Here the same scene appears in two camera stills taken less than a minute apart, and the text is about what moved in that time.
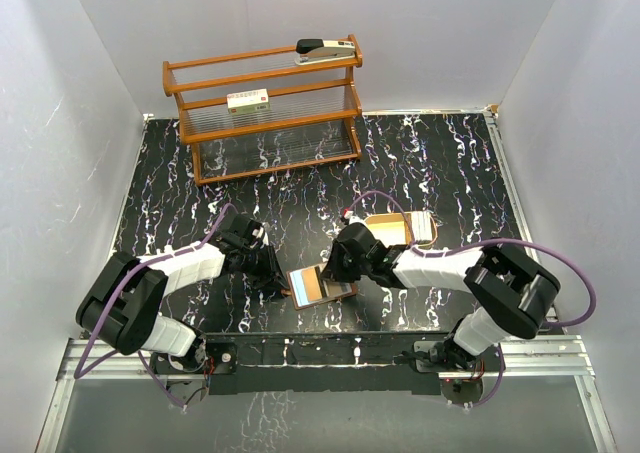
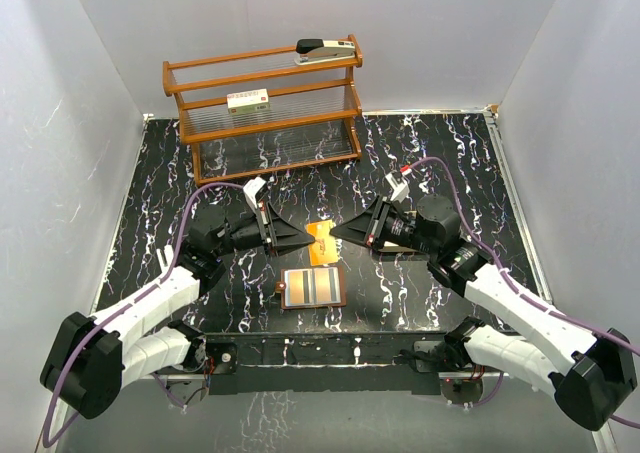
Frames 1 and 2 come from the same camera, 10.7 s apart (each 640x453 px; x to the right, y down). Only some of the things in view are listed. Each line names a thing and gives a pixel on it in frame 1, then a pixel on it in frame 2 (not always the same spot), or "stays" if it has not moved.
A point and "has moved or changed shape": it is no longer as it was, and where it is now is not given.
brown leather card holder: x=308 y=288 has moved or changed shape
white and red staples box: x=246 y=102 stays
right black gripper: x=334 y=271 to x=368 y=226
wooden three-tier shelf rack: x=262 y=113 stays
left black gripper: x=272 y=277 to x=283 y=236
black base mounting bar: x=339 y=363 stays
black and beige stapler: x=316 y=51 stays
